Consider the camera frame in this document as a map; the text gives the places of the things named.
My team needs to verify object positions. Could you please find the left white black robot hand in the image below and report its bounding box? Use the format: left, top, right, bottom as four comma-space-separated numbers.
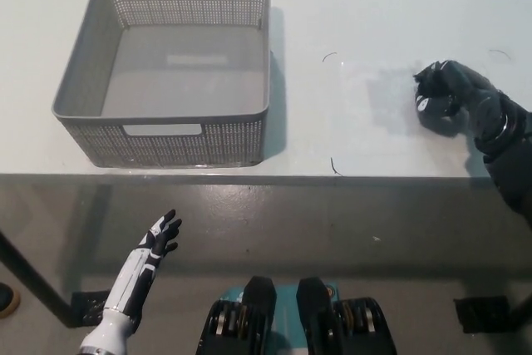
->
101, 209, 184, 325

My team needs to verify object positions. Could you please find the black shoe with tan sole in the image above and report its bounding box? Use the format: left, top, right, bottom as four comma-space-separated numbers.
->
0, 282, 22, 318

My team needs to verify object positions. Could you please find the grey perforated plastic basket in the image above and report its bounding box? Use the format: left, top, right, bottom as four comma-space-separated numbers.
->
51, 0, 272, 168

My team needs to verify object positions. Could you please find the black ribbed robot body block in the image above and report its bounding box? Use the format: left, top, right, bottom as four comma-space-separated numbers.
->
295, 276, 398, 355
197, 274, 279, 355

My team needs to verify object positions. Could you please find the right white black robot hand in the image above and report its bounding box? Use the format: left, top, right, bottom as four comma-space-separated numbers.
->
413, 58, 507, 139

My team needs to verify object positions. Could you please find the clear plastic sheet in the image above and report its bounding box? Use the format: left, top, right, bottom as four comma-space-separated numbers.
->
340, 59, 532, 156

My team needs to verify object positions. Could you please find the teal robot body plate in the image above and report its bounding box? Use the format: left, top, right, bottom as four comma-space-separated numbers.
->
219, 284, 342, 355

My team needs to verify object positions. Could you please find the black metal table leg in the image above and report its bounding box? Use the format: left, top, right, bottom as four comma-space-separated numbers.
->
0, 229, 72, 328

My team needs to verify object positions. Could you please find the black table foot plate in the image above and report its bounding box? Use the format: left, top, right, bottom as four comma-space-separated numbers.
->
452, 294, 514, 335
69, 289, 110, 326

